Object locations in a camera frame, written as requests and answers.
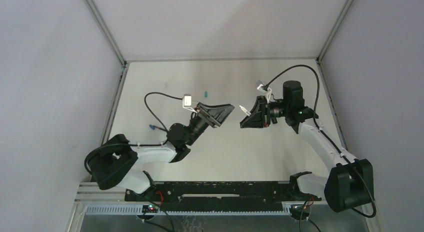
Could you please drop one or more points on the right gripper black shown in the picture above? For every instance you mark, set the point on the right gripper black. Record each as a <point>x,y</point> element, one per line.
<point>263,112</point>

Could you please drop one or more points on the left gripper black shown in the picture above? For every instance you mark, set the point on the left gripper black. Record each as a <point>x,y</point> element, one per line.
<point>207,115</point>

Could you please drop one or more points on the white pen blue end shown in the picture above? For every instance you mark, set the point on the white pen blue end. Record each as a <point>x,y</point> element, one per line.
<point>247,112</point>

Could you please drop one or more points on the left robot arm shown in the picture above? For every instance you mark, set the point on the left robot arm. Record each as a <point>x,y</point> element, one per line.
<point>112,164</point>

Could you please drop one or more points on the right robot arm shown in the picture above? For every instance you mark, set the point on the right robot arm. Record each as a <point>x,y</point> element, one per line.
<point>349,183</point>

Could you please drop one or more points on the blue black pen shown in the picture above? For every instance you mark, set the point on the blue black pen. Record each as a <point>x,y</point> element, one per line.
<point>154,127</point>

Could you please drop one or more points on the small circuit board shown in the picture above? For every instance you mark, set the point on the small circuit board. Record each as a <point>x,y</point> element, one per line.
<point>149,208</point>

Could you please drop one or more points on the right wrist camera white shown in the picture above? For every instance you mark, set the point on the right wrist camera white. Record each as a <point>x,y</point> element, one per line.
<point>265,89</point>

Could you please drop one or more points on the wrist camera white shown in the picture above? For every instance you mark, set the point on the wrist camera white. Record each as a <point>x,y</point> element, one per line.
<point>265,89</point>
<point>188,103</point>

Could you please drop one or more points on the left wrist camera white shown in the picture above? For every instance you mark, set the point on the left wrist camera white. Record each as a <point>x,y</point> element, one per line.
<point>188,103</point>

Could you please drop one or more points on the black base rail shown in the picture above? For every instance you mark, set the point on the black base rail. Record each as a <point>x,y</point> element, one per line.
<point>226,196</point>

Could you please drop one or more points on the aluminium frame rails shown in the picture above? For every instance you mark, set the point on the aluminium frame rails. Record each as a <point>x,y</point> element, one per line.
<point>120,210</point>

